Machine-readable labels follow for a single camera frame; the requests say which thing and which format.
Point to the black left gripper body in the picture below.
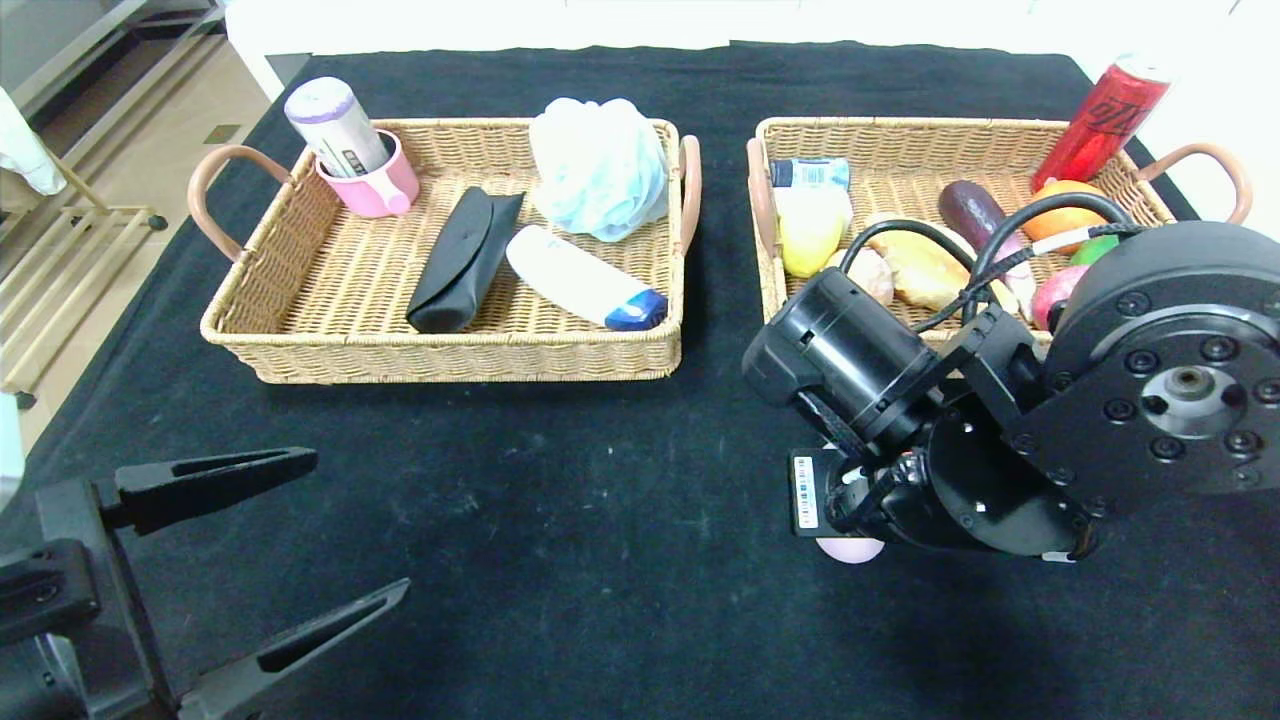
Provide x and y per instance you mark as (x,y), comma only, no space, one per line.
(62,540)

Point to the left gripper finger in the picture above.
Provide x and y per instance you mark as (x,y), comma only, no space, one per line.
(200,475)
(290,650)

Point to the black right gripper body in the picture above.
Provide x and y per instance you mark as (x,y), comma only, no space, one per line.
(808,494)

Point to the pale purple round ball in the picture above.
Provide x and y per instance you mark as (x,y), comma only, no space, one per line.
(850,550)

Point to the yellow round fruit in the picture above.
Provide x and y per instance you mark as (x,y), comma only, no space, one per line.
(810,235)

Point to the red peach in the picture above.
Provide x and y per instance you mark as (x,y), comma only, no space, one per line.
(1055,295)

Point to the white shampoo bottle blue cap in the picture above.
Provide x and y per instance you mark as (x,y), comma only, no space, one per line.
(575,275)

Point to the black curved plastic piece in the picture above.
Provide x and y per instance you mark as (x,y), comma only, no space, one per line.
(460,265)

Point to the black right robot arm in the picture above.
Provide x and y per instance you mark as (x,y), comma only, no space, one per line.
(1150,380)

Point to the wicker basket holding pink mug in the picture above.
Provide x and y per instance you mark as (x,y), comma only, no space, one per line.
(350,270)

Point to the wicker basket holding food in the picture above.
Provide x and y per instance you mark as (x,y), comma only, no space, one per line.
(900,150)

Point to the black table cloth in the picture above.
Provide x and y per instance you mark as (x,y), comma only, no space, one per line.
(600,550)

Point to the cream puff pastry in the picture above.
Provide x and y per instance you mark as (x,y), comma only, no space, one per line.
(872,272)

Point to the golden bread loaf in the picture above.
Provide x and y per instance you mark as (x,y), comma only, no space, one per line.
(925,270)

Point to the small white juice carton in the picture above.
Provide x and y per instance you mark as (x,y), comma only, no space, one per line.
(847,203)

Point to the small blue labelled bottle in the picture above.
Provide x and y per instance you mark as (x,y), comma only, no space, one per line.
(810,174)

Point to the purple eggplant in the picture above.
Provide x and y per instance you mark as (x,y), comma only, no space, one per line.
(970,210)

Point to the pink mug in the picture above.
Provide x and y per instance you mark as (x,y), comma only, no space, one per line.
(380,195)

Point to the white hanging cloth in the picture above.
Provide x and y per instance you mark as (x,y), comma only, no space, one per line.
(25,150)

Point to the orange fruit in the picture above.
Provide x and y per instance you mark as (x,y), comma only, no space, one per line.
(1060,222)

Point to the green round fruit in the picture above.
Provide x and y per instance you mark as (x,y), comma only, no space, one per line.
(1095,250)

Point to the white tube with purple cap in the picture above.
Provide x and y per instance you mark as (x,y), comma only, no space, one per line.
(335,122)

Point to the light blue bath pouf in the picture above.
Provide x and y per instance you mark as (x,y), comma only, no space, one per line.
(600,170)

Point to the grey metal shelf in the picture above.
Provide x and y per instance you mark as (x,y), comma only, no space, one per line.
(90,45)

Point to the red soda can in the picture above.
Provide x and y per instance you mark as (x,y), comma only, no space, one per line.
(1105,118)

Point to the white table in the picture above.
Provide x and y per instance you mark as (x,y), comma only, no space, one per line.
(450,25)

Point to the beige metal trolley frame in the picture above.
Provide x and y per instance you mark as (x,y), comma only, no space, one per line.
(120,213)

